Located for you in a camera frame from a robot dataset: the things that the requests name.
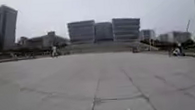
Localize wide grey stairs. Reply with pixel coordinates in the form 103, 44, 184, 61
56, 36, 160, 59

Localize grey paved plaza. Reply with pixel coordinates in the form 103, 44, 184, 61
0, 43, 195, 110

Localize wide grey block building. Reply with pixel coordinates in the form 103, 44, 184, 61
66, 16, 143, 47

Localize person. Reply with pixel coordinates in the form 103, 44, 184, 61
50, 44, 60, 60
171, 42, 187, 58

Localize low dark building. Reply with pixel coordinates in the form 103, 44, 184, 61
16, 29, 71, 53

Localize distant buildings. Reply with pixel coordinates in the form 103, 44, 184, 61
139, 25, 194, 49

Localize dark grey tall building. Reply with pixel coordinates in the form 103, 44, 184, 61
0, 0, 22, 55

